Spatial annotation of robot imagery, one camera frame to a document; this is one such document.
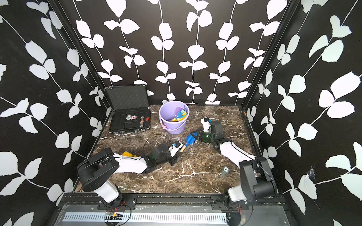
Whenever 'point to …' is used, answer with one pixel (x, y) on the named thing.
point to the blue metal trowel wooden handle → (190, 141)
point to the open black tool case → (132, 113)
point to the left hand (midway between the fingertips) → (181, 149)
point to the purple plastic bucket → (173, 115)
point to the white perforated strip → (148, 217)
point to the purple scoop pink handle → (177, 109)
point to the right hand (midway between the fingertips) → (190, 131)
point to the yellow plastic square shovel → (184, 114)
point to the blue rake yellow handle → (181, 114)
